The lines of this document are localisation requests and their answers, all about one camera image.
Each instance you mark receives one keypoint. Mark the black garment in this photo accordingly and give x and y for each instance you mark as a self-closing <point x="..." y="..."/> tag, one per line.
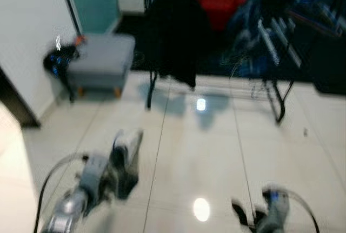
<point x="175" y="33"/>

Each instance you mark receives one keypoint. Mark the small orange item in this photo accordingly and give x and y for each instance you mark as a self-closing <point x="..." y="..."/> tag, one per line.
<point x="80" y="40"/>

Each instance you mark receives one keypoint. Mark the black metal clothes rack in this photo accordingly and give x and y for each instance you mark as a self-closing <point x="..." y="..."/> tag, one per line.
<point x="151" y="90"/>

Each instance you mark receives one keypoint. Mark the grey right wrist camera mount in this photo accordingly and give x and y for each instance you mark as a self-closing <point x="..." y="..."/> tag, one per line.
<point x="275" y="214"/>

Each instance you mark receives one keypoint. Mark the grey upholstered ottoman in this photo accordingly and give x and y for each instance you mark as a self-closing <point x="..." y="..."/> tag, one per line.
<point x="102" y="54"/>

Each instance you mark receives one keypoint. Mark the clear plastic item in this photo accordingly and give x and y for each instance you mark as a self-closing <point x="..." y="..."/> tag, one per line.
<point x="58" y="42"/>

